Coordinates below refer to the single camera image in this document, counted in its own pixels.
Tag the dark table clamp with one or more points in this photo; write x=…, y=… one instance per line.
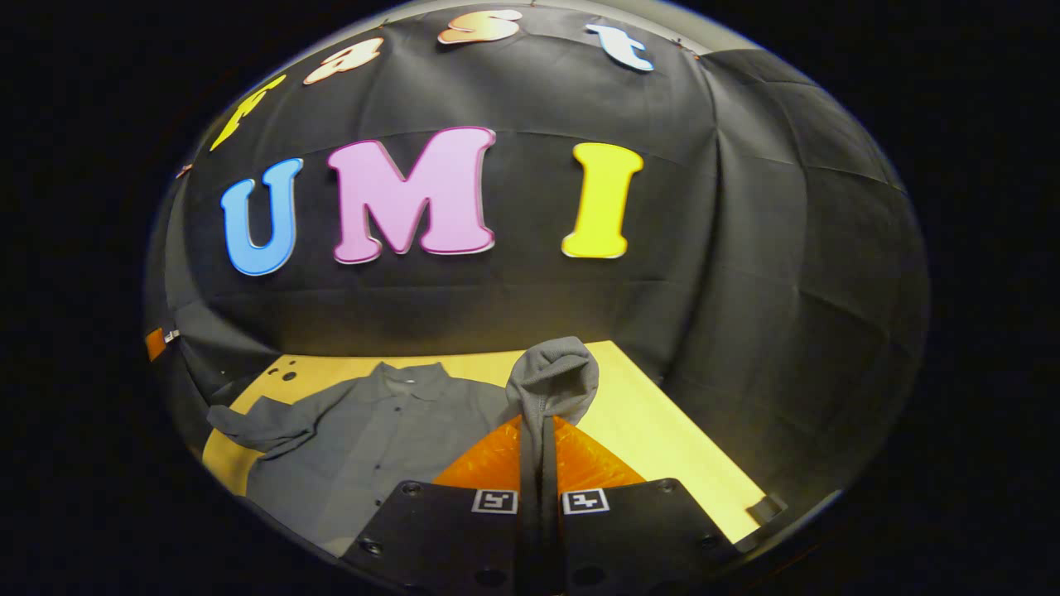
x=768, y=509

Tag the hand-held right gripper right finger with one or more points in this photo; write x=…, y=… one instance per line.
x=629, y=538

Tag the black backdrop cloth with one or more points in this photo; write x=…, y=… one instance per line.
x=745, y=248

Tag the gray button shirt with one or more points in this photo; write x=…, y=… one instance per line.
x=373, y=430

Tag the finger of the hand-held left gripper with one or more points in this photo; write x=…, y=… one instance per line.
x=155, y=343

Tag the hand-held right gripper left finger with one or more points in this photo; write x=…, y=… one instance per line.
x=447, y=538

